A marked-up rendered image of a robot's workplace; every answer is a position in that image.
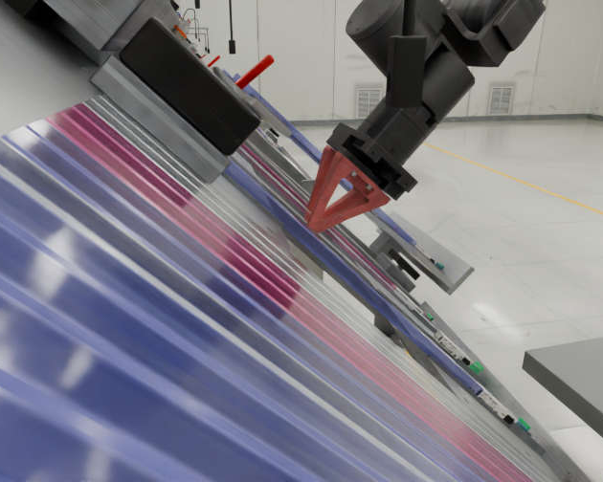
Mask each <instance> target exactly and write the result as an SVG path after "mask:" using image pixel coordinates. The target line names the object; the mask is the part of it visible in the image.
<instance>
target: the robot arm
mask: <svg viewBox="0 0 603 482"><path fill-rule="evenodd" d="M543 1H544V0H443V1H442V2H441V1H440V0H416V14H415V26H414V35H425V36H426V37H427V45H426V56H425V68H424V79H423V91H422V102H421V107H419V108H389V107H387V106H386V104H385V101H386V96H384V97H383V98H382V99H381V101H380V102H379V103H378V104H377V105H376V106H375V108H374V109H373V110H372V111H371V112H370V113H369V115H368V116H367V117H366V118H365V119H364V121H363V122H362V123H361V124H360V125H359V126H358V128H357V129H354V128H352V127H350V126H348V125H346V124H344V123H342V122H340V123H339V124H338V125H337V127H336V128H335V129H334V130H333V131H332V133H333V134H332V135H331V136H330V137H329V138H328V140H327V141H326V142H327V143H328V144H329V145H330V146H331V147H330V146H329V145H327V146H326V147H325V148H324V151H323V155H322V158H321V161H320V165H319V169H318V173H317V177H316V180H315V184H314V187H313V190H312V193H311V197H310V200H309V203H308V206H307V208H308V209H309V210H310V211H311V214H310V217H309V220H308V222H307V226H308V227H309V228H310V229H312V230H313V231H315V232H316V233H320V232H322V231H324V230H327V229H329V228H332V227H334V226H336V225H338V224H340V223H342V222H344V221H345V220H347V219H350V218H352V217H355V216H358V215H360V214H363V213H365V212H368V211H370V210H373V209H376V208H380V207H382V206H384V205H386V204H387V203H388V202H389V201H390V200H391V198H392V199H393V200H395V201H397V200H398V199H399V198H400V197H401V196H402V194H403V193H404V192H405V191H407V192H408V193H409V192H410V191H411V190H412V189H413V188H414V187H415V186H416V185H417V183H418V181H417V180H416V179H415V178H414V177H413V176H412V175H411V174H410V173H409V172H408V171H407V170H406V169H405V168H404V167H403V166H402V165H404V164H405V162H406V161H407V160H408V159H409V158H410V157H411V156H412V154H413V153H414V152H415V150H416V149H417V148H418V147H419V146H420V145H421V144H423V142H424V141H425V140H426V139H427V138H428V137H429V136H430V135H431V133H432V132H433V131H434V130H435V129H436V128H437V125H438V124H440V123H441V122H442V121H443V120H444V119H445V117H446V116H447V115H448V114H449V113H450V112H451V111H452V110H453V108H454V107H455V106H456V105H457V104H458V103H459V102H460V100H461V99H462V98H463V97H464V96H465V95H466V94H467V93H468V91H469V90H470V89H471V88H472V87H473V86H474V85H475V77H474V76H473V74H472V73H471V72H470V70H469V69H468V67H467V66H471V67H490V68H493V67H497V68H499V67H500V65H501V64H502V63H503V61H504V60H505V58H506V57H507V56H508V54H509V53H511V52H514V51H515V50H516V49H517V48H518V47H519V46H520V45H521V44H522V43H523V42H524V40H525V39H526V37H527V36H528V34H529V33H530V31H531V30H532V29H533V27H534V26H535V24H536V23H537V21H538V20H539V18H540V17H541V16H542V14H543V13H544V11H545V10H546V7H545V5H544V3H543ZM403 10H404V0H363V1H362V2H361V3H360V4H359V5H358V6H357V7H356V9H355V10H354V11H353V13H352V14H351V16H350V17H349V19H348V20H347V23H346V34H347V35H348V36H349V37H350V38H351V39H352V40H353V41H354V43H355V44H356V45H357V46H358V47H359V48H360V49H361V50H362V52H363V53H364V54H365V55H366V56H367V57H368V58H369V60H370V61H371V62H372V63H373V64H374V65H375V66H376V67H377V69H378V70H379V71H380V72H381V73H382V74H383V75H384V76H385V78H387V68H388V51H389V38H390V37H391V36H394V35H402V24H403ZM336 151H337V152H336ZM343 178H346V179H347V180H348V181H349V182H350V183H352V184H353V189H352V190H351V191H349V192H348V193H347V194H345V195H344V196H343V197H342V198H340V199H339V200H338V201H336V202H335V203H334V204H332V205H331V206H329V207H328V208H327V204H328V202H329V200H330V199H331V197H332V195H333V193H334V191H335V189H336V187H337V186H338V184H339V183H340V181H341V180H342V179H343ZM382 190H383V191H384V192H385V193H387V194H388V195H389V196H390V197H391V198H390V197H389V196H388V195H387V194H385V193H384V192H383V191H382Z"/></svg>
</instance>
